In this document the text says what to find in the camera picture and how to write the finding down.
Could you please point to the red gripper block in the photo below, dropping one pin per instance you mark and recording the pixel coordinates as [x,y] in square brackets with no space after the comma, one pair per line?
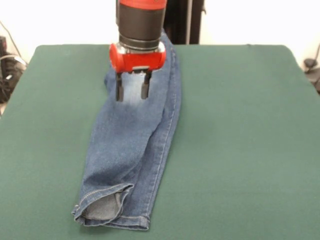
[137,61]

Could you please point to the blue denim jeans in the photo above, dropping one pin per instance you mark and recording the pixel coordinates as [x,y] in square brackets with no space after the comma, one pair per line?
[135,140]

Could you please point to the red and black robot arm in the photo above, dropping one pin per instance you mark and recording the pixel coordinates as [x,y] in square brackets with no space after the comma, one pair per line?
[141,22]

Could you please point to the dark green table cloth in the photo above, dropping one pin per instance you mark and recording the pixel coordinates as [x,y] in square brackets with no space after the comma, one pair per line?
[237,150]

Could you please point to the black floor device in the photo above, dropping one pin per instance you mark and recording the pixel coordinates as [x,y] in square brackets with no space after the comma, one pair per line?
[312,72]

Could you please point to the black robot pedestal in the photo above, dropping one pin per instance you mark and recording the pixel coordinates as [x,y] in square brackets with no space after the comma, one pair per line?
[187,22]

